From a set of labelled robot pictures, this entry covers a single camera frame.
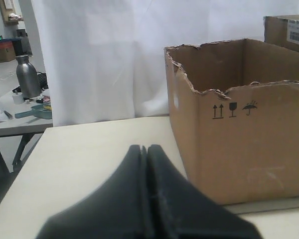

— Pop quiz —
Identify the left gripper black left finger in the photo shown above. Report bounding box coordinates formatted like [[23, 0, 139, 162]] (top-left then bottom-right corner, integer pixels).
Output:
[[37, 145, 147, 239]]

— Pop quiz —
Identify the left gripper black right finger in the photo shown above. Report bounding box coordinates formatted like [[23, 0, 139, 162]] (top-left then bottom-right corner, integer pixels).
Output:
[[147, 145, 261, 239]]

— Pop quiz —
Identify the cardboard box with red print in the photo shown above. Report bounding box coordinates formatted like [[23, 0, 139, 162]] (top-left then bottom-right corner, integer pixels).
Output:
[[264, 14, 299, 53]]

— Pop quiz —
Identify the torn open cardboard box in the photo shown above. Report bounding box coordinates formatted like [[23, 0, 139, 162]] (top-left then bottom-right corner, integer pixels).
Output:
[[164, 39, 299, 205]]

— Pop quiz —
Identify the brown box with orange top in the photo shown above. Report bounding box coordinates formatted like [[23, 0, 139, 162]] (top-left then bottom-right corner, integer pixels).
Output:
[[0, 40, 15, 63]]

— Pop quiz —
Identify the teal tray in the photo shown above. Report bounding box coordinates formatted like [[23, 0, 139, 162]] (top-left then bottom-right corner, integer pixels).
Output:
[[14, 103, 52, 120]]

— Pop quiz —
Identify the grey side table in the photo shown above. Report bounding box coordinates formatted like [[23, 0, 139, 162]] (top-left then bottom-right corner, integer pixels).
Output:
[[0, 90, 53, 178]]

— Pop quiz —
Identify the white curtain backdrop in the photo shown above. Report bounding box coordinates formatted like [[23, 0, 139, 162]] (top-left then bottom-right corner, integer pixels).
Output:
[[32, 0, 299, 126]]

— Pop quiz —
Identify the black keyboard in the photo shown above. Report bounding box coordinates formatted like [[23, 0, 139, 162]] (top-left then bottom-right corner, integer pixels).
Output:
[[37, 72, 48, 91]]

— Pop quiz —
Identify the steel water bottle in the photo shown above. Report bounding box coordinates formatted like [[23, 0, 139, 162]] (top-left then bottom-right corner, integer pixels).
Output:
[[16, 55, 41, 98]]

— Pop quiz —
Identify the wooden wall shelf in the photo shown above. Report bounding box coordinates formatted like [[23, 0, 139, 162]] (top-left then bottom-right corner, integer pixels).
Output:
[[0, 0, 23, 26]]

